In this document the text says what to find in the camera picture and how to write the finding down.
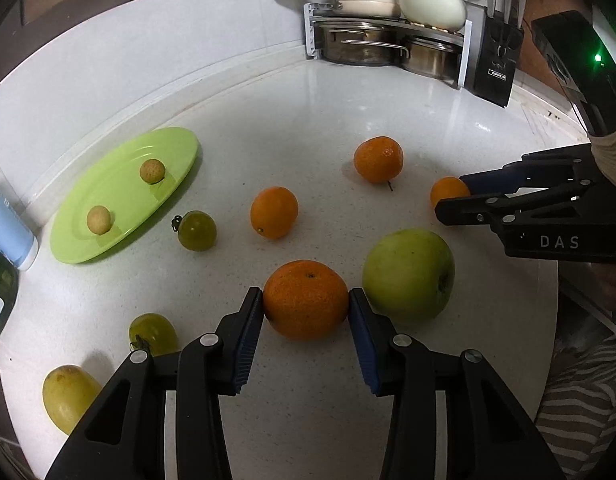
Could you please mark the oval orange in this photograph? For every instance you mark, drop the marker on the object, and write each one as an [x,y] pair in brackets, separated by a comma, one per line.
[274,212]

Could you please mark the large steel pot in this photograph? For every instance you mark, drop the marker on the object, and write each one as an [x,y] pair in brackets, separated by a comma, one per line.
[358,45]

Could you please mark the mandarin with stem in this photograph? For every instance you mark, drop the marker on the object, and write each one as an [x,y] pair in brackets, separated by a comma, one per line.
[378,159]

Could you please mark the blue pump bottle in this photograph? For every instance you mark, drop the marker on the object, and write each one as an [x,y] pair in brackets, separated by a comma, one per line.
[5,225]

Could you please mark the cream ceramic pot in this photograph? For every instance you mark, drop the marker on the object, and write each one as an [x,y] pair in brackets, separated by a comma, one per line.
[433,5]

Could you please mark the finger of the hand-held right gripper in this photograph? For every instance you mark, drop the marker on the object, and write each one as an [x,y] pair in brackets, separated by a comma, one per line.
[488,180]
[468,210]

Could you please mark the striped cloth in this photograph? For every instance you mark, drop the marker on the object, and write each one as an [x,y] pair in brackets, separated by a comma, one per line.
[583,410]

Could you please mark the green apple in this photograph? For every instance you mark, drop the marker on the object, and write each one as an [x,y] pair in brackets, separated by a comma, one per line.
[408,275]

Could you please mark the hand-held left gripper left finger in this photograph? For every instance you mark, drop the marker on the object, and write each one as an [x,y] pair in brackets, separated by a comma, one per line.
[248,345]

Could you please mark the tan longan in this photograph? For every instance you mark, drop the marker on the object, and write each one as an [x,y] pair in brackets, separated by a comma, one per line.
[152,171]
[98,219]

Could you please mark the metal pot rack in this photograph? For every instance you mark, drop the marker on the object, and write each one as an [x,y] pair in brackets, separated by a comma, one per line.
[313,30]

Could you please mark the large round orange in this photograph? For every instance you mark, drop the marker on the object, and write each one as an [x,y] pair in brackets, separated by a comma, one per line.
[306,299]

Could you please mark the lime green plate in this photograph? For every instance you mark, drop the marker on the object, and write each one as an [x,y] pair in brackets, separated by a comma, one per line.
[123,195]

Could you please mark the person's right hand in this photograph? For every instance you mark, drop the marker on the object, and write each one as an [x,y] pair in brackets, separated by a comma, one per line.
[613,285]

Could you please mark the green tomato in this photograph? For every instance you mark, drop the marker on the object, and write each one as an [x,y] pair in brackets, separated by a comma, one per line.
[154,331]
[198,231]

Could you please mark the small orange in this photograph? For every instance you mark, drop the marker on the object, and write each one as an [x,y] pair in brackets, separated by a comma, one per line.
[446,191]

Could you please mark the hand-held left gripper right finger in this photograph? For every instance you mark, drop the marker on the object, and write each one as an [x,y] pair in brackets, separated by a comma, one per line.
[364,345]

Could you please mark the small steel pot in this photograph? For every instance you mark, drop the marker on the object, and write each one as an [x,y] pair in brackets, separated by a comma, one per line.
[433,57]

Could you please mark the black knife block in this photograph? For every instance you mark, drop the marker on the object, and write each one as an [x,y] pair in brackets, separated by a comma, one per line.
[495,60]

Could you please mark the yellow pear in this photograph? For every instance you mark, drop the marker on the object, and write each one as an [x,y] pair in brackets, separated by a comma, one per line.
[68,395]

